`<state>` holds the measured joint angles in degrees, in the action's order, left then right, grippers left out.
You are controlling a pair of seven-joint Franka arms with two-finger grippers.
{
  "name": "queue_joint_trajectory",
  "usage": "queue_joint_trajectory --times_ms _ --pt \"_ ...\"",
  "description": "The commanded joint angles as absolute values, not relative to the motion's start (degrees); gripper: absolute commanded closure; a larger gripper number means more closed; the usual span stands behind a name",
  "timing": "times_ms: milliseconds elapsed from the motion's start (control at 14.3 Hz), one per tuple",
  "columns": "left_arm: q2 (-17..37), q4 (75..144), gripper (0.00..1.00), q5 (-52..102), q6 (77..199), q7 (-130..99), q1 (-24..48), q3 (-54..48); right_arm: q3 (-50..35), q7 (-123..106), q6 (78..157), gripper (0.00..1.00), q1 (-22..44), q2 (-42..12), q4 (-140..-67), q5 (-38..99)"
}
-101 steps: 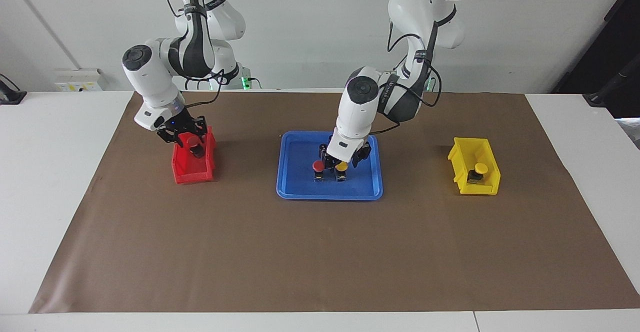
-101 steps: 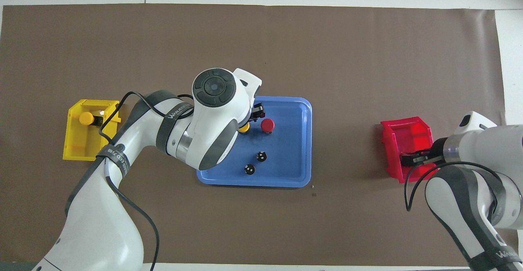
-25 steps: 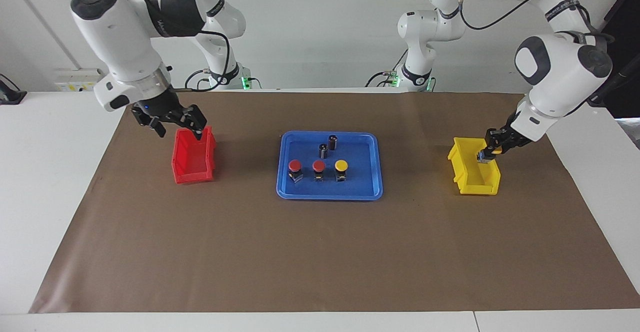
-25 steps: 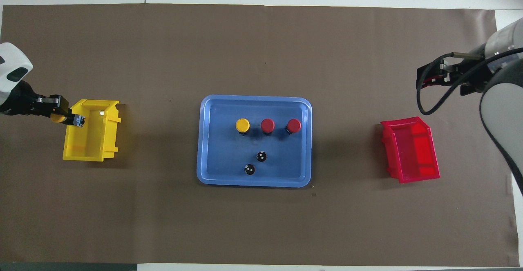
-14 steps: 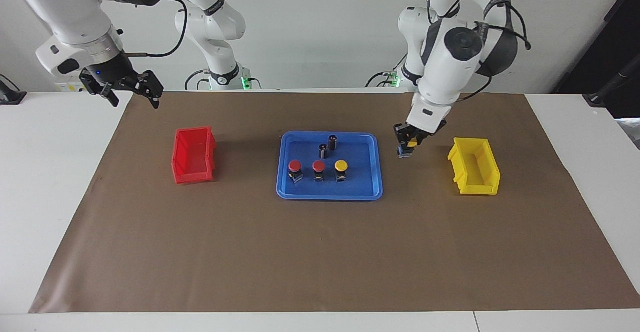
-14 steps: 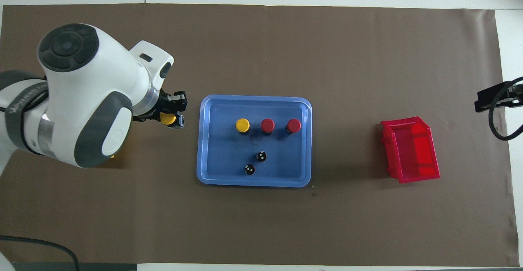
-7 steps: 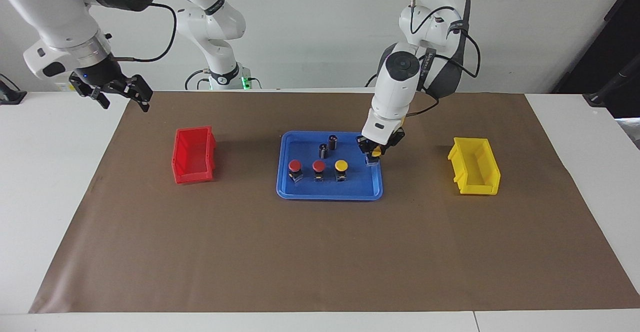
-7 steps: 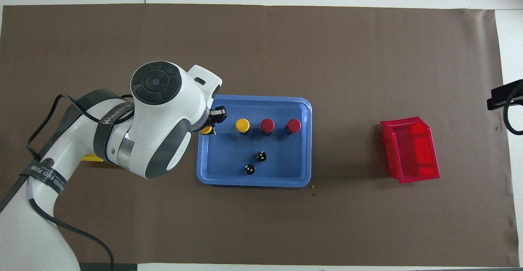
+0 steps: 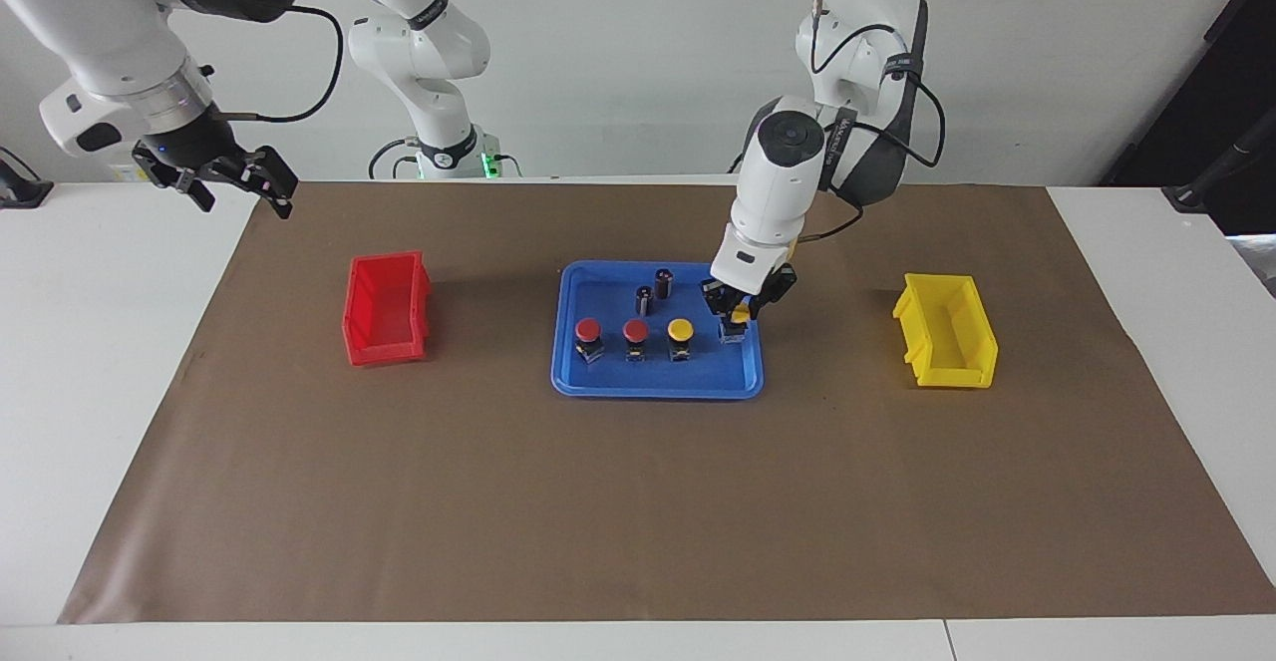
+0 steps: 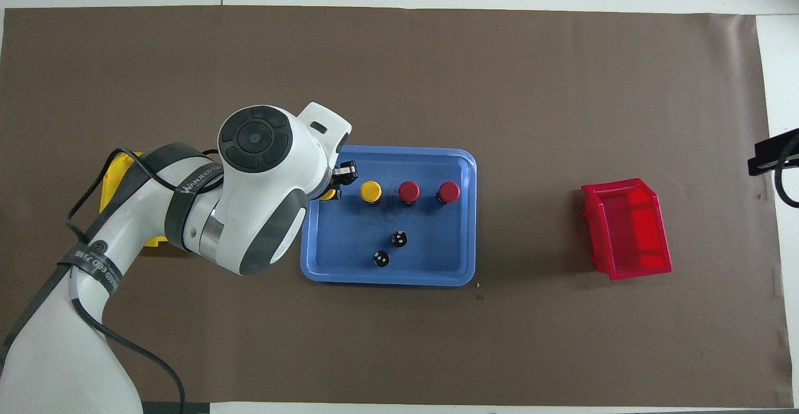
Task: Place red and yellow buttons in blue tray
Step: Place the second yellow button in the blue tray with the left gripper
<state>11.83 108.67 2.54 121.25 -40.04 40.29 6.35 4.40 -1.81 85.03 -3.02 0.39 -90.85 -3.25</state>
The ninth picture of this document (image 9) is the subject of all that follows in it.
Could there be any black device at table edge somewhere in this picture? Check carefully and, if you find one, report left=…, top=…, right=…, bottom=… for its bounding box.
left=0, top=147, right=54, bottom=209

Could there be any blue plastic tray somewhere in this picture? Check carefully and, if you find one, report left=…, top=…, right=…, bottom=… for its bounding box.
left=550, top=260, right=765, bottom=401

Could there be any yellow plastic bin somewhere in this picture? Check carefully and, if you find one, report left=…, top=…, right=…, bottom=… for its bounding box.
left=892, top=272, right=999, bottom=389

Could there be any brown table mat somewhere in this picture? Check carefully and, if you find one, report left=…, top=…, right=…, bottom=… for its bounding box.
left=58, top=180, right=1276, bottom=625

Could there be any black stand pole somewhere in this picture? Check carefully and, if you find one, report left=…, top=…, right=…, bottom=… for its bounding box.
left=1161, top=108, right=1276, bottom=215

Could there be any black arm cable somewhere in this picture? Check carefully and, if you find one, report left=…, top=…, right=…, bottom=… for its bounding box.
left=797, top=0, right=947, bottom=244
left=209, top=0, right=376, bottom=125

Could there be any red plastic bin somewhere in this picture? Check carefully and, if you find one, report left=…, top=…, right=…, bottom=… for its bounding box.
left=342, top=250, right=433, bottom=368

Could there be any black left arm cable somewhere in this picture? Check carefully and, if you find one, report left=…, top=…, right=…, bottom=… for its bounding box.
left=797, top=0, right=947, bottom=244

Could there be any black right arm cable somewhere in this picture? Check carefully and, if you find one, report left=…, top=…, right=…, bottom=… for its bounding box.
left=209, top=0, right=376, bottom=125

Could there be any black right base cable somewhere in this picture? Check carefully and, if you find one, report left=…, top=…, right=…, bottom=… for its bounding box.
left=368, top=137, right=422, bottom=180

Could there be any black backdrop panel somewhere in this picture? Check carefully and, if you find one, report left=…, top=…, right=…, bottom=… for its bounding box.
left=1097, top=0, right=1276, bottom=236

